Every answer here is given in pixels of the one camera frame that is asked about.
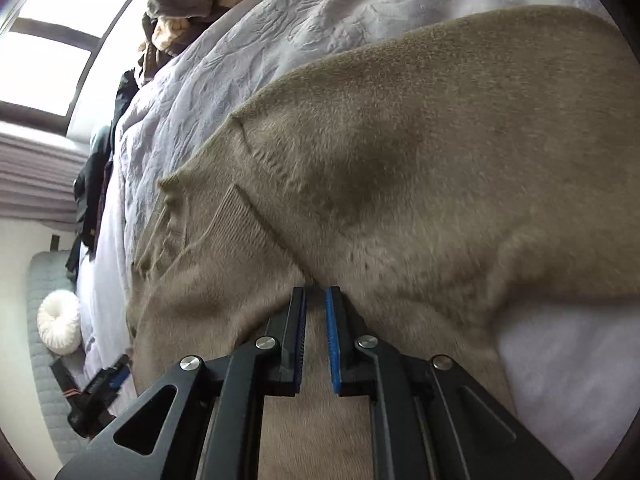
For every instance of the white textured bedspread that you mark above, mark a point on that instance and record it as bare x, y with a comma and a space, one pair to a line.
300, 20

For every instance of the grey cloth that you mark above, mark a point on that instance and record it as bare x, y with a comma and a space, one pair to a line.
185, 7

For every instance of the grey striped curtain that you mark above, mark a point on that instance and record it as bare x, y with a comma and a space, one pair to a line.
35, 180

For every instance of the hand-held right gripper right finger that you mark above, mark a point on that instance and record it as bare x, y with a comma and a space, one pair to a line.
332, 345

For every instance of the brown cloth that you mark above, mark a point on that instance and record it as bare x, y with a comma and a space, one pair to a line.
150, 55

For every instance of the dark wall fitting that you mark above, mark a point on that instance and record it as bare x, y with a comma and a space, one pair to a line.
54, 242

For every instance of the white round cushion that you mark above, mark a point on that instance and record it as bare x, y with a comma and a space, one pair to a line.
59, 321

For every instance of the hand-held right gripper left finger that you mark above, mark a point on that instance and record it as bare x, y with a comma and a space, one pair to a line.
301, 340

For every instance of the beige fuzzy sweater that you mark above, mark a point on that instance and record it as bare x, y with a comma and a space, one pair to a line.
400, 160

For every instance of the dark framed window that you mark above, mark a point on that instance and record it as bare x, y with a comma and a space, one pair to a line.
50, 60

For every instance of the dark hanging clothes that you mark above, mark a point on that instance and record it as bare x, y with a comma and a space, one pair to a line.
95, 180

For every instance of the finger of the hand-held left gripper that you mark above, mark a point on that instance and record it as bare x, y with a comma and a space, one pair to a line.
117, 375

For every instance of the grey quilted mat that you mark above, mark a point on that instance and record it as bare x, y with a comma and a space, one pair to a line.
42, 380

